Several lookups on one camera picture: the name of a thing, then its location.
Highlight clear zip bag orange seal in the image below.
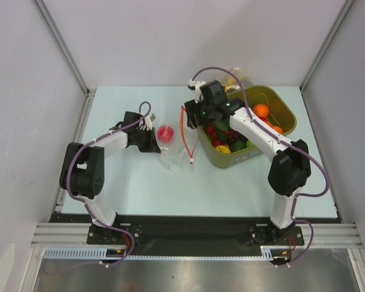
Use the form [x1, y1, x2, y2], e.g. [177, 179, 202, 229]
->
[156, 105, 199, 172]

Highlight red fake apple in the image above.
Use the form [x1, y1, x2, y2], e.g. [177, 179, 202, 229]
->
[157, 125, 175, 143]

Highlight dark purple fake grapes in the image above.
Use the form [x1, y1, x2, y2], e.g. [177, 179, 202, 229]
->
[224, 129, 247, 144]

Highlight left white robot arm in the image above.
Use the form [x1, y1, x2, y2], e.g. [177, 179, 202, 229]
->
[60, 111, 161, 243]

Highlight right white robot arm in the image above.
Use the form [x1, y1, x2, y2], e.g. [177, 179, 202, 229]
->
[184, 80, 311, 244]

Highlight fake lychee bunch with leaf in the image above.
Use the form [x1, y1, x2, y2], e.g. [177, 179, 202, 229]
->
[204, 122, 230, 148]

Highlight yellow fake apple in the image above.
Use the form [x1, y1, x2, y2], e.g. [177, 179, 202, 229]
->
[215, 145, 231, 154]

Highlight dark green fake lime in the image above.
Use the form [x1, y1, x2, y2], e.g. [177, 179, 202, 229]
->
[229, 139, 246, 153]

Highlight fake netted melon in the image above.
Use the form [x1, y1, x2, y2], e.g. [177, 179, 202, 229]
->
[240, 78, 253, 88]

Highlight orange fake fruit far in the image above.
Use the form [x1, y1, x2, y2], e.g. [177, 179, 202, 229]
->
[252, 103, 269, 119]

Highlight orange fake fruit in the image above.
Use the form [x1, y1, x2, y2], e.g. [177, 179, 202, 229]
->
[272, 125, 284, 134]
[252, 103, 269, 119]

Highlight orange fake fruit near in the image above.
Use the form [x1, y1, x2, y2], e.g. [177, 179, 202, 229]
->
[272, 125, 284, 134]

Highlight light green custard apple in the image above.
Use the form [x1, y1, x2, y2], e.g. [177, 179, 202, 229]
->
[246, 140, 256, 148]

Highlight olive green plastic bin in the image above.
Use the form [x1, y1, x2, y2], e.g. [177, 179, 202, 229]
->
[198, 86, 297, 169]

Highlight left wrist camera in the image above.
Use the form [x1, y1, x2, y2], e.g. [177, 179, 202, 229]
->
[143, 113, 156, 131]

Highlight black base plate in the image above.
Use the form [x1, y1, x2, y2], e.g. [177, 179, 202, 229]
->
[49, 213, 305, 256]

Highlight aluminium frame rail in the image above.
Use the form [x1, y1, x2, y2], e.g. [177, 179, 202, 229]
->
[31, 223, 91, 247]

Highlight white slotted cable duct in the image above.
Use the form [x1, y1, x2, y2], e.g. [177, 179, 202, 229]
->
[44, 247, 290, 261]

